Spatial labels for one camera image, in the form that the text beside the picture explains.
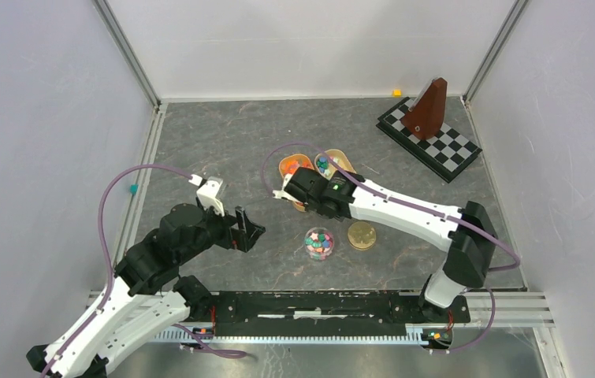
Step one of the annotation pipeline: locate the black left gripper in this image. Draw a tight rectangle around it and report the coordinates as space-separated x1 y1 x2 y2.
178 198 266 264

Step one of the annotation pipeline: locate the gold tin of star candies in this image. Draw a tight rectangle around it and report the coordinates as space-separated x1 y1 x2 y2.
313 149 356 180

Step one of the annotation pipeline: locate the clear plastic round jar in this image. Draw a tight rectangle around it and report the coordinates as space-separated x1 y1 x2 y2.
303 227 335 261

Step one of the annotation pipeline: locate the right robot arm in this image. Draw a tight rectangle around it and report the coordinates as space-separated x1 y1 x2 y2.
273 168 497 321

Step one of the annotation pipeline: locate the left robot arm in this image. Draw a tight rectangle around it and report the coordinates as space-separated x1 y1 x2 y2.
26 203 266 377

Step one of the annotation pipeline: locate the gold tin of gummy candies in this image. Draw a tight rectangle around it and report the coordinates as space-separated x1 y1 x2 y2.
278 152 314 214

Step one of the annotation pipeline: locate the gold round jar lid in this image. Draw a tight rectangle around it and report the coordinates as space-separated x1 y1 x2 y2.
347 221 377 250

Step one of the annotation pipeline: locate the brown wooden metronome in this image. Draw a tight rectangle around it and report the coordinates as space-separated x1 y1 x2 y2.
400 77 448 140

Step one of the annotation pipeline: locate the black white chessboard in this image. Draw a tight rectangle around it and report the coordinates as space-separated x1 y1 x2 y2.
377 97 482 183

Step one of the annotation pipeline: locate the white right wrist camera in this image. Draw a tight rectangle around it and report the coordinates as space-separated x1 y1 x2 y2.
272 190 299 202

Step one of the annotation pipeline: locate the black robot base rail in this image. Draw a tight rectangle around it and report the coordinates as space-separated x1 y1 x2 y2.
187 291 471 337

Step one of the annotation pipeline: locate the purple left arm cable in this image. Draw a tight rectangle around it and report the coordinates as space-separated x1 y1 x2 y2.
38 163 204 378

